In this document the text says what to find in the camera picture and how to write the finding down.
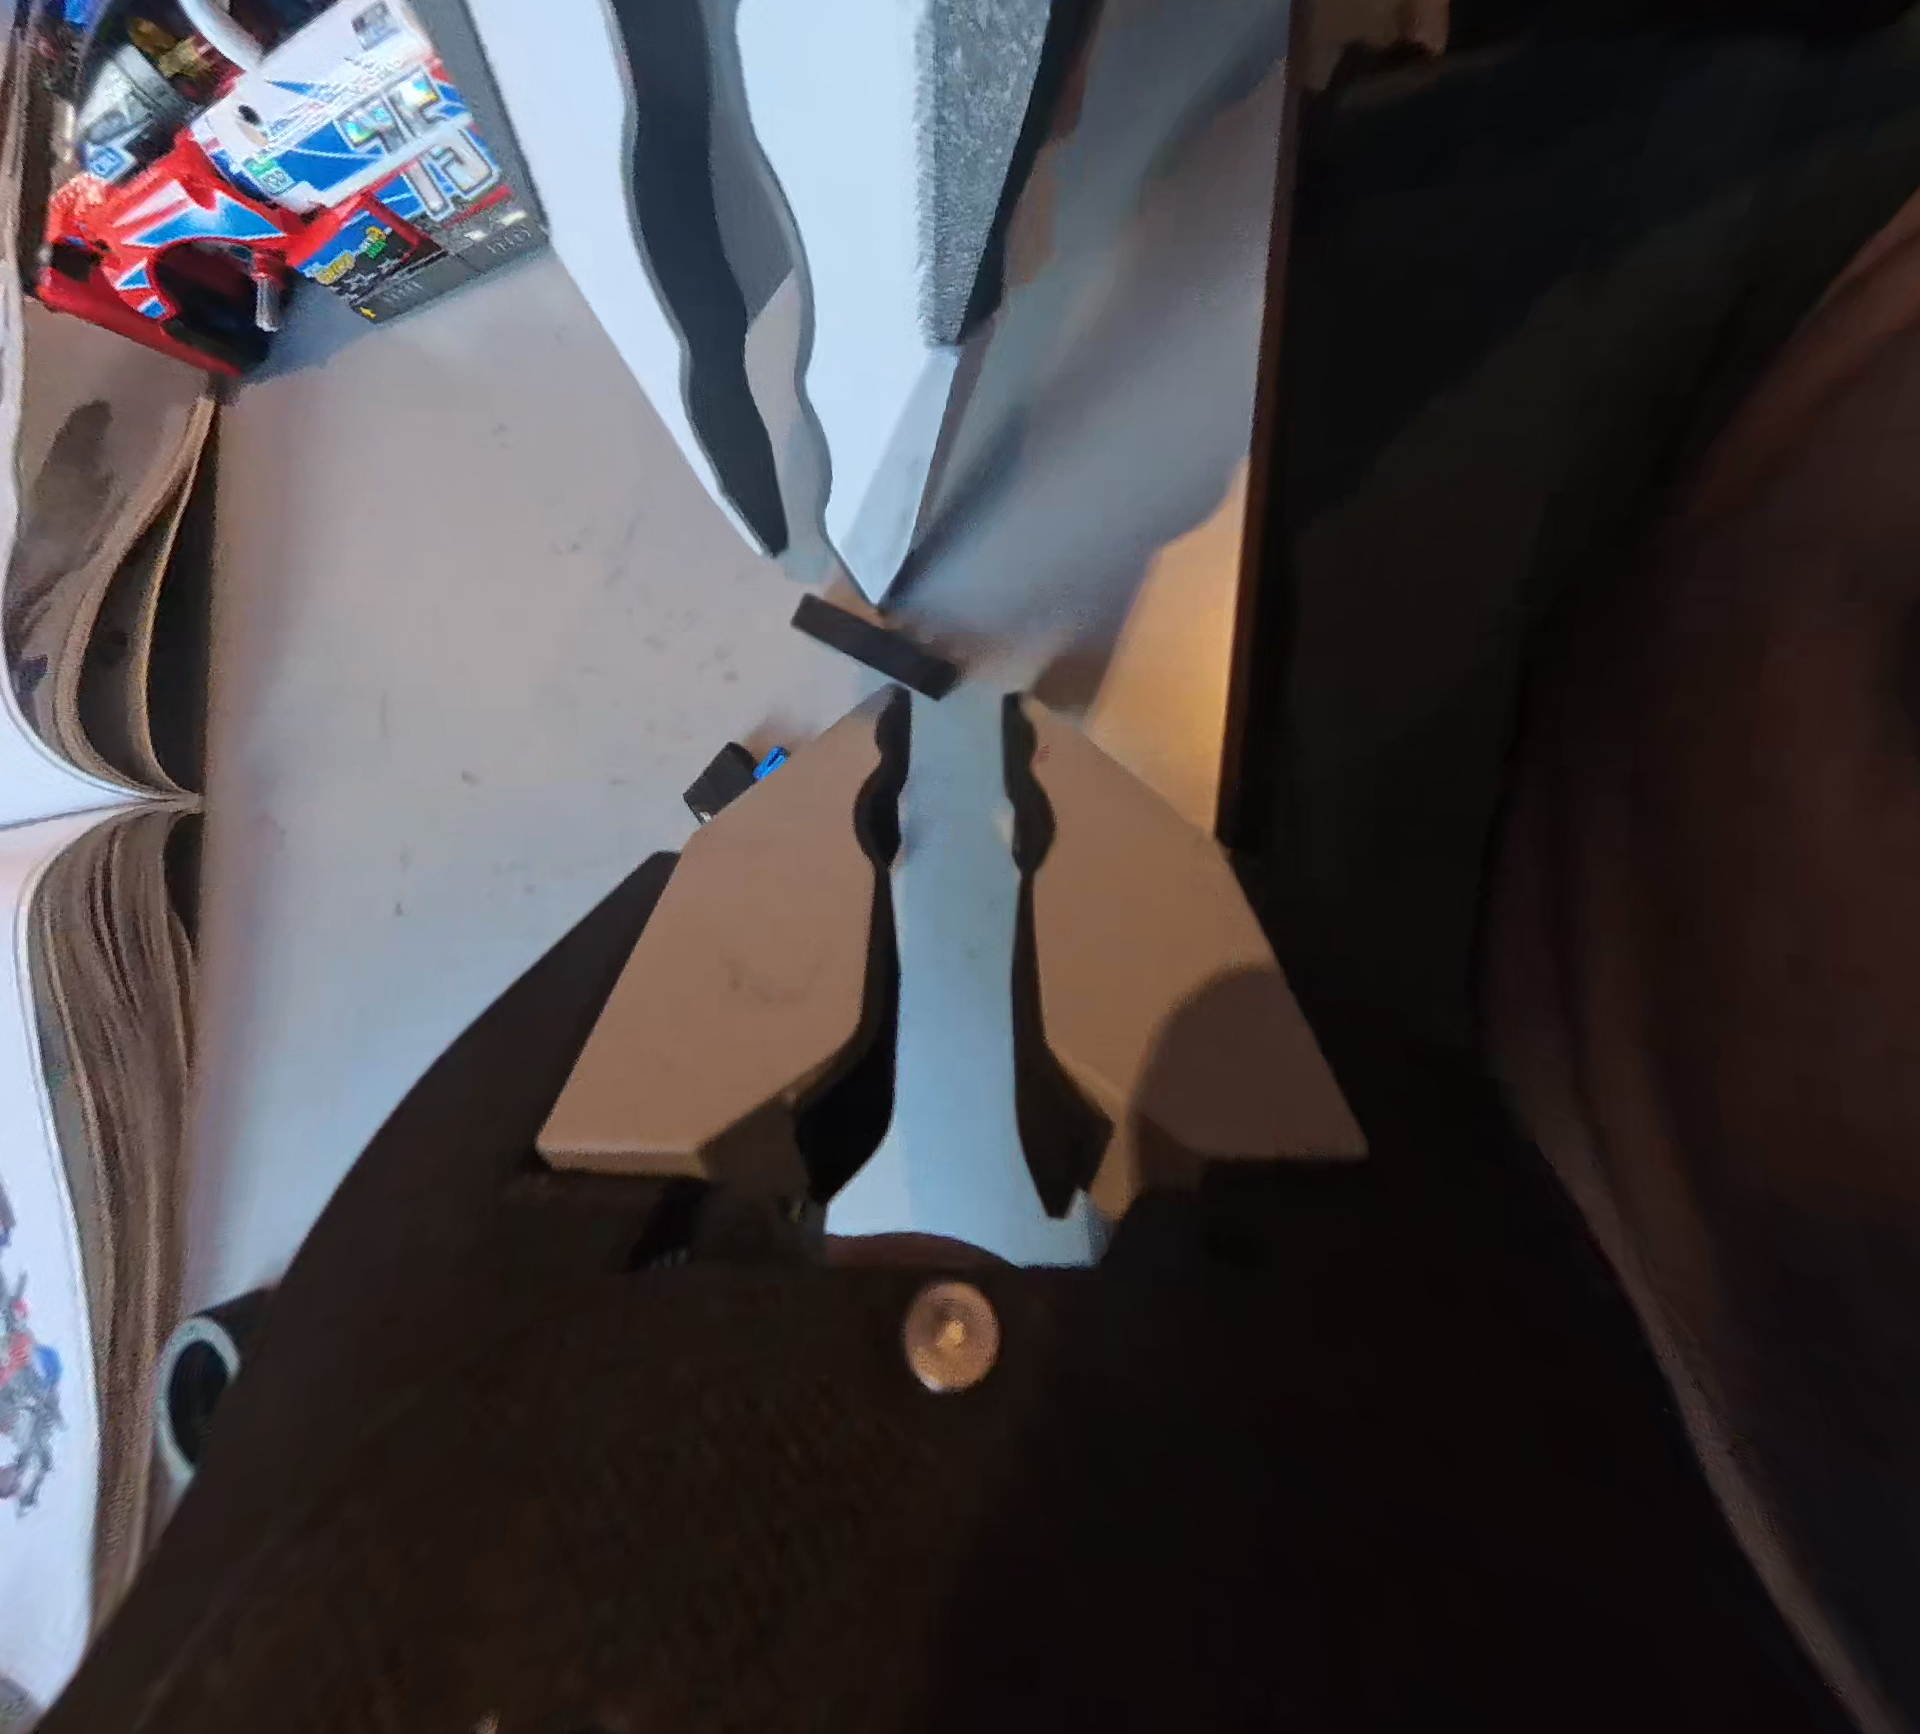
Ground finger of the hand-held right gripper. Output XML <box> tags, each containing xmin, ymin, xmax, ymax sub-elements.
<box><xmin>720</xmin><ymin>0</ymin><xmax>967</xmax><ymax>605</ymax></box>
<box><xmin>409</xmin><ymin>0</ymin><xmax>793</xmax><ymax>561</ymax></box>

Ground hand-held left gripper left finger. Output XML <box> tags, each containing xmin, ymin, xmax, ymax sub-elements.
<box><xmin>534</xmin><ymin>684</ymin><xmax>912</xmax><ymax>1182</ymax></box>

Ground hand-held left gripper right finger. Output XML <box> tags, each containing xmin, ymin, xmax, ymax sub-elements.
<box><xmin>1000</xmin><ymin>689</ymin><xmax>1371</xmax><ymax>1226</ymax></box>

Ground black brick assembly blue pins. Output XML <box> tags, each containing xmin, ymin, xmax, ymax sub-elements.
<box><xmin>683</xmin><ymin>739</ymin><xmax>794</xmax><ymax>826</ymax></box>

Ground short black brick beam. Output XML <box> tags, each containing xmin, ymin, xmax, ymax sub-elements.
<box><xmin>789</xmin><ymin>592</ymin><xmax>965</xmax><ymax>702</ymax></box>

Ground light grey desk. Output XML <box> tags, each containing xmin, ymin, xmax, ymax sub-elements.
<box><xmin>180</xmin><ymin>248</ymin><xmax>1297</xmax><ymax>1315</ymax></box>

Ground red toy race car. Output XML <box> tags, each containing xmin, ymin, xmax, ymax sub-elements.
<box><xmin>33</xmin><ymin>0</ymin><xmax>551</xmax><ymax>384</ymax></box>

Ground person's brown sweater torso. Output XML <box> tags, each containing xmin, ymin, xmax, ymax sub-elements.
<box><xmin>1476</xmin><ymin>217</ymin><xmax>1920</xmax><ymax>1734</ymax></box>

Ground open instruction book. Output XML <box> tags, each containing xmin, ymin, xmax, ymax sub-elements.
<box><xmin>0</xmin><ymin>308</ymin><xmax>225</xmax><ymax>1728</ymax></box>

